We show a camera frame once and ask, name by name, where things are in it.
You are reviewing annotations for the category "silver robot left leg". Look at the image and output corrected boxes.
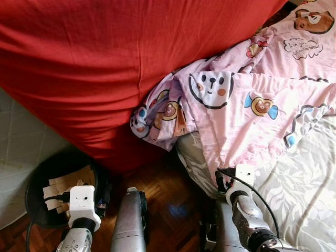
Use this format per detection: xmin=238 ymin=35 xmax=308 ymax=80
xmin=110 ymin=187 xmax=149 ymax=252

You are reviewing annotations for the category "green quilted mattress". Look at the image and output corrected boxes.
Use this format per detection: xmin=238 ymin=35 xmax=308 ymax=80
xmin=0 ymin=87 xmax=79 ymax=232

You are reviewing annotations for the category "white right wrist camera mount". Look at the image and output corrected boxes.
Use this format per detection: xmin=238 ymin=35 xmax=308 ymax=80
xmin=226 ymin=164 xmax=256 ymax=203

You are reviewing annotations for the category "beige floral bed sheet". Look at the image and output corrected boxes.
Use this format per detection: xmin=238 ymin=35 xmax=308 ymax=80
xmin=176 ymin=113 xmax=336 ymax=252

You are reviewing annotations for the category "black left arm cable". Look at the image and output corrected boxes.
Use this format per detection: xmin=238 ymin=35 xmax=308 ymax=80
xmin=25 ymin=192 xmax=71 ymax=252

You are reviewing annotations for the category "silver robot leg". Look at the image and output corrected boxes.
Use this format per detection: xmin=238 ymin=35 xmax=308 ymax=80
xmin=110 ymin=187 xmax=149 ymax=252
xmin=202 ymin=202 xmax=247 ymax=252

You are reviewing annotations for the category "pink cartoon print blanket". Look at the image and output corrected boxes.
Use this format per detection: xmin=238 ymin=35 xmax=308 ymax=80
xmin=130 ymin=0 xmax=336 ymax=171

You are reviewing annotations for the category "large red fabric cushion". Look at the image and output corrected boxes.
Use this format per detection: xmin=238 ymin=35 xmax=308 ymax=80
xmin=0 ymin=0 xmax=289 ymax=174

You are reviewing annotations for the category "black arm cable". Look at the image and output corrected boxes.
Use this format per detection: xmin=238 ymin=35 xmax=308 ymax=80
xmin=216 ymin=168 xmax=281 ymax=239
xmin=25 ymin=192 xmax=71 ymax=252

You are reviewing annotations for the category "black round waste bin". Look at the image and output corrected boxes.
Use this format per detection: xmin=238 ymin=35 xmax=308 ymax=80
xmin=25 ymin=152 xmax=112 ymax=229

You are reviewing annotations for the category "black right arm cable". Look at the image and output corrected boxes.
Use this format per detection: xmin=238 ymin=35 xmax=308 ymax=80
xmin=216 ymin=168 xmax=281 ymax=239

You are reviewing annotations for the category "brown cardboard piece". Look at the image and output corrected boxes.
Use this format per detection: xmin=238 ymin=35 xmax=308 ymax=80
xmin=62 ymin=165 xmax=97 ymax=192

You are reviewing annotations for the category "silver robot right leg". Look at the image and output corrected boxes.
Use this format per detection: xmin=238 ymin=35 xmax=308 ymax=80
xmin=202 ymin=202 xmax=247 ymax=252

